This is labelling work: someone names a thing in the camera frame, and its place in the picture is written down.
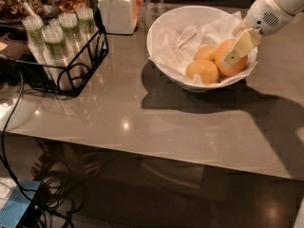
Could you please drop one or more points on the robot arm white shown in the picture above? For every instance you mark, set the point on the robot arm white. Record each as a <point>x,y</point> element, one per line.
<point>264,17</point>

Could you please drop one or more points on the small orange at front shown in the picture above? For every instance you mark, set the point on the small orange at front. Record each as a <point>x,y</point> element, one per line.
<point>207,71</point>

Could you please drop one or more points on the snack bowl top left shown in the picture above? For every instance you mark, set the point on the snack bowl top left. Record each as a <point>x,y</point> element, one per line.
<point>13,11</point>

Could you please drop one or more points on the plastic cup stack left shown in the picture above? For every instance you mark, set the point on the plastic cup stack left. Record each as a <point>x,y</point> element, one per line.
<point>33,26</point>

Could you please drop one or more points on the small orange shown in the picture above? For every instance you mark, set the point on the small orange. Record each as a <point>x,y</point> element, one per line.
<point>207,71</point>
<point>206,52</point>

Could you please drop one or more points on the plastic cup stack right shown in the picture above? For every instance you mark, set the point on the plastic cup stack right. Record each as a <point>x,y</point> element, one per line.
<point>86,20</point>

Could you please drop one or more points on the plastic cup stack middle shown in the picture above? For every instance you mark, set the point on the plastic cup stack middle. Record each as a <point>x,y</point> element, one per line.
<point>69,24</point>

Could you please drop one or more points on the white ceramic jar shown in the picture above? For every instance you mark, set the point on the white ceramic jar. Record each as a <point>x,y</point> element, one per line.
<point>118,16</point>

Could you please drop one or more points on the blue box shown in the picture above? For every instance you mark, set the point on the blue box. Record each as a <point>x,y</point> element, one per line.
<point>14,201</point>

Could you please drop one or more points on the white paper liner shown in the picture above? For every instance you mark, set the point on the white paper liner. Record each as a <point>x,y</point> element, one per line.
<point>180,45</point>

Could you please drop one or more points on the snack tray with pastries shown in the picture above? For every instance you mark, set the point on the snack tray with pastries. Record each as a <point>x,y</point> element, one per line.
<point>70,5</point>

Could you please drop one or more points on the small orange at back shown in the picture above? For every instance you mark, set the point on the small orange at back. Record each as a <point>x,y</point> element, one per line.
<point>206,52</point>

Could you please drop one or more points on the black wire basket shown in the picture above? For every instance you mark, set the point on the black wire basket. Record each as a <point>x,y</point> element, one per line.
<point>66,80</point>

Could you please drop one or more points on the plastic cup stack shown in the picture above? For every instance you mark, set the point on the plastic cup stack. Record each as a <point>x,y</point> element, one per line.
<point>33,26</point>
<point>86,20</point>
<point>56,49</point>
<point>69,24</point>

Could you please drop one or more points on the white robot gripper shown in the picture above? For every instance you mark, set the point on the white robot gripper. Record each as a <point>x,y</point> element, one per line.
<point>265,17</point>

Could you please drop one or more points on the large orange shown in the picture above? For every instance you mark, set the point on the large orange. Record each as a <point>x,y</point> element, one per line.
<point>234,69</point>

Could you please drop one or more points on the plastic cup stack front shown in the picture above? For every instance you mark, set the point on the plastic cup stack front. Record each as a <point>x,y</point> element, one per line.
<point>56,49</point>

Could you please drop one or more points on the white bowl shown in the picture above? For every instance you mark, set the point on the white bowl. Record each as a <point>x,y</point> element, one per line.
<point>171,19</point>

